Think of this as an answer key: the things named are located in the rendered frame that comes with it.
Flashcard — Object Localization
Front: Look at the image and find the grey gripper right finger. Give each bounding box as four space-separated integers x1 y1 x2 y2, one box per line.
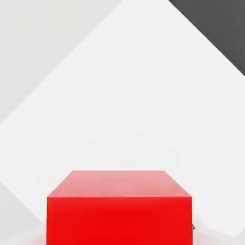
191 215 238 245

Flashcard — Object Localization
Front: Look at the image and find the small red cube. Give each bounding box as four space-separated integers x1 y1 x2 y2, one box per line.
46 170 193 245

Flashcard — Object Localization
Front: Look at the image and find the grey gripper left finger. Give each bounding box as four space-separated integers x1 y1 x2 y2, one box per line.
18 220 48 245

